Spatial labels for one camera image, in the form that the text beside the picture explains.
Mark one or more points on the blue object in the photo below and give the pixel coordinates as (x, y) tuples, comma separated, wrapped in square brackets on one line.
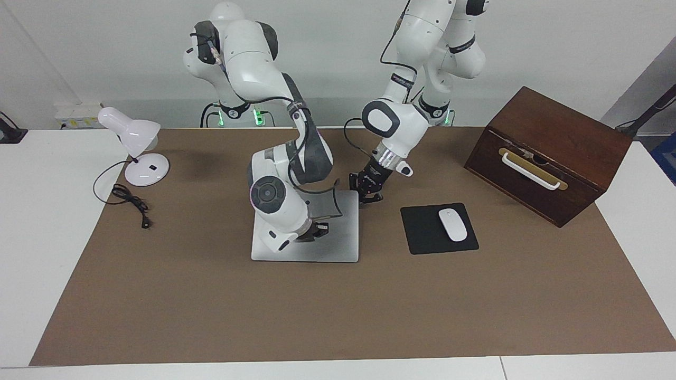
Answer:
[(668, 158)]

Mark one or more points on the white computer mouse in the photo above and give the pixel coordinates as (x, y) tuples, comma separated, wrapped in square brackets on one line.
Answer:
[(453, 224)]

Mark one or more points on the black mouse pad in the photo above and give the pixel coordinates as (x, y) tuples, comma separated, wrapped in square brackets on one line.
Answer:
[(422, 232)]

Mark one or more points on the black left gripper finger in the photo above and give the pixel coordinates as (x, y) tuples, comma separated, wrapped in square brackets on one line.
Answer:
[(371, 198), (355, 182)]

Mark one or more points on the silver laptop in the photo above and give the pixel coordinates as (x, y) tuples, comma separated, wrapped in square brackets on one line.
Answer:
[(338, 243)]

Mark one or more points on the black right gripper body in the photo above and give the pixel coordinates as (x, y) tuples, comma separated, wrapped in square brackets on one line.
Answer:
[(311, 231)]

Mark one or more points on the dark brown wooden box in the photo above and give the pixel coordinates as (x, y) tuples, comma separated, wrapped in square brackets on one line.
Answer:
[(554, 126)]

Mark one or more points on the brown table mat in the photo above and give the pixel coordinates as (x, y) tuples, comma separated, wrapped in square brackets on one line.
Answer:
[(369, 316)]

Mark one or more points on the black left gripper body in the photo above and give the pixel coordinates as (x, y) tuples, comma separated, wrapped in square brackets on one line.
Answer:
[(376, 175)]

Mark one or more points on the white power strip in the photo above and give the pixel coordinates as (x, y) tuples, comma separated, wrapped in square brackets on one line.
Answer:
[(79, 113)]

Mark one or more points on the black stand pole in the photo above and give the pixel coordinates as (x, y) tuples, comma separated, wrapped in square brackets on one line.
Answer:
[(652, 113)]

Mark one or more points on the white desk lamp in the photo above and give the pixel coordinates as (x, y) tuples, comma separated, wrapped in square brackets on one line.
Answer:
[(129, 129)]

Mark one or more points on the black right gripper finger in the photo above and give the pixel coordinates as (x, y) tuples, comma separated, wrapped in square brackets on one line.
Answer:
[(324, 228)]

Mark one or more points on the black clamp base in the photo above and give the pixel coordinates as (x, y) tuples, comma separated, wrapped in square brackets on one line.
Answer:
[(10, 134)]

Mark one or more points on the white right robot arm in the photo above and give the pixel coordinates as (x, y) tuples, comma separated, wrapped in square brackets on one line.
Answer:
[(253, 47)]

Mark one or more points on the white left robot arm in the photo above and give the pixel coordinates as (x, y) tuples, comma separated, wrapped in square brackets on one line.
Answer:
[(412, 26)]

